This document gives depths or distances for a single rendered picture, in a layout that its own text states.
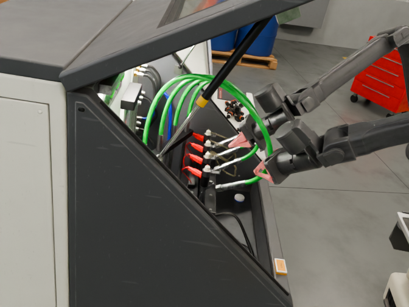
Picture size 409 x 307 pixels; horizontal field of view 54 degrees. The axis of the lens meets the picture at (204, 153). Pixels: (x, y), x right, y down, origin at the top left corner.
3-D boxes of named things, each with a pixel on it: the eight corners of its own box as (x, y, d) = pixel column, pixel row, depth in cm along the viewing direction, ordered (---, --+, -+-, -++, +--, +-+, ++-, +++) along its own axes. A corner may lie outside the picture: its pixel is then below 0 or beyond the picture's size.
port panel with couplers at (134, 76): (136, 145, 141) (143, 59, 125) (126, 143, 140) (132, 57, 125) (142, 128, 152) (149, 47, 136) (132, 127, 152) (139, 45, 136)
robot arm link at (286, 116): (296, 126, 108) (297, 117, 113) (283, 105, 106) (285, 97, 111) (274, 137, 111) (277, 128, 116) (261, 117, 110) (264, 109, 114)
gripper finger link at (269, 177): (243, 165, 107) (268, 159, 99) (259, 153, 111) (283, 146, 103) (255, 187, 108) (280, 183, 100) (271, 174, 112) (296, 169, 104)
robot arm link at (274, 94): (317, 103, 109) (299, 105, 117) (296, 68, 106) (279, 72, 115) (286, 130, 107) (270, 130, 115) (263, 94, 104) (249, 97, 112)
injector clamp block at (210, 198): (208, 247, 134) (216, 212, 126) (178, 243, 133) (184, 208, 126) (209, 188, 163) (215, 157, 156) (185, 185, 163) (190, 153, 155)
